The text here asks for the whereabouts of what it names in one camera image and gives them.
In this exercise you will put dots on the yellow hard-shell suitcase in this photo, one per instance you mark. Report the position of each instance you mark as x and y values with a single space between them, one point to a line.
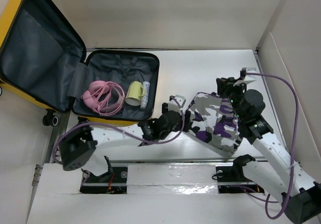
44 60

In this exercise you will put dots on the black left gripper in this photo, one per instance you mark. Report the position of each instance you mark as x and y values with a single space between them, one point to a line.
185 120

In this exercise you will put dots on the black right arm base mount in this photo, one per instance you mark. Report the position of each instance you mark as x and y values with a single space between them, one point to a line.
231 179

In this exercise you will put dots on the pale yellow mug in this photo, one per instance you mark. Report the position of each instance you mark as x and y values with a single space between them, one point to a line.
135 93

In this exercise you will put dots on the purple camouflage pouch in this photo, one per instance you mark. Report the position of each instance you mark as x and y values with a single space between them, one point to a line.
212 120

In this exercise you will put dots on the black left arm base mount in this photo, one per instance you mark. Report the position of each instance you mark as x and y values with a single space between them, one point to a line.
114 181

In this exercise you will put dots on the pink headphones with cable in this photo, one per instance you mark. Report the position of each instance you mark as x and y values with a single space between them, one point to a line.
105 98

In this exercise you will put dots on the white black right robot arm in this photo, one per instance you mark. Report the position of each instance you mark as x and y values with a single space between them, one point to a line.
296 191

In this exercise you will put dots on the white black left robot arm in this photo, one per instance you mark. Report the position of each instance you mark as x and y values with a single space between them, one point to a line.
84 145

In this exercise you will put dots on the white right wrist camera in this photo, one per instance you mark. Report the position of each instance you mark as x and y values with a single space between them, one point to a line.
245 77

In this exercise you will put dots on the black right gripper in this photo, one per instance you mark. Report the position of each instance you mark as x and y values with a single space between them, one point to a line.
224 85

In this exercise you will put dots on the aluminium mounting rail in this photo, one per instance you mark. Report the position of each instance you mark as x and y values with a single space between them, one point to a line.
170 173

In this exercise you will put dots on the white toothpaste tube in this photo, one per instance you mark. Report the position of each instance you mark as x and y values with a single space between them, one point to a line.
144 100

